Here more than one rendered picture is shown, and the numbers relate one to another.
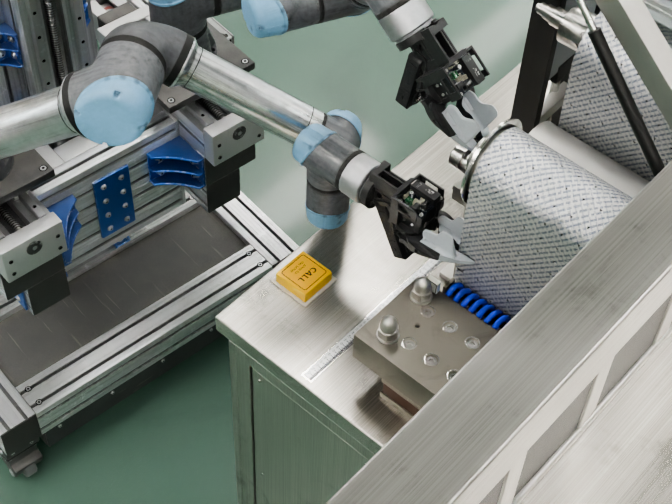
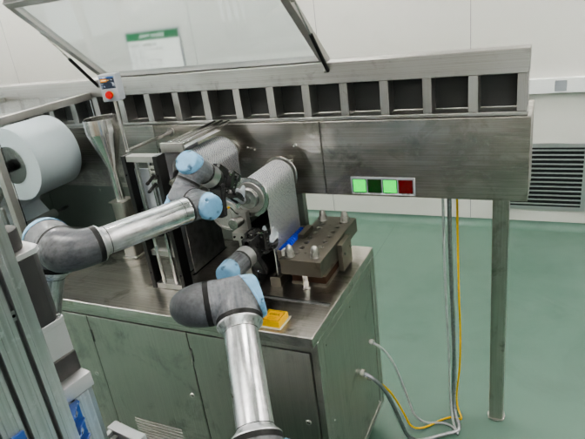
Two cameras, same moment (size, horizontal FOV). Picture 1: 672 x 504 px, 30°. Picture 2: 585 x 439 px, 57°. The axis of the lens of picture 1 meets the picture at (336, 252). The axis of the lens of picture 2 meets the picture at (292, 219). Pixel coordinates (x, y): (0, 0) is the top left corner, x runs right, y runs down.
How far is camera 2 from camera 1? 2.34 m
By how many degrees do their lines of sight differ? 80
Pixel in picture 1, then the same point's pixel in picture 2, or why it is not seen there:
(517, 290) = (285, 223)
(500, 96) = (128, 304)
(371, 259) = not seen: hidden behind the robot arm
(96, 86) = (250, 281)
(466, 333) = (302, 244)
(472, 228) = (272, 216)
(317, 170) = (244, 268)
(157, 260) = not seen: outside the picture
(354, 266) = not seen: hidden behind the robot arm
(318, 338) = (306, 308)
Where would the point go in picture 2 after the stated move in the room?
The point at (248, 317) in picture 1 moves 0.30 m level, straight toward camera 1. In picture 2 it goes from (306, 329) to (387, 302)
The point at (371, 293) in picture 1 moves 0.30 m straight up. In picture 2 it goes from (272, 303) to (260, 226)
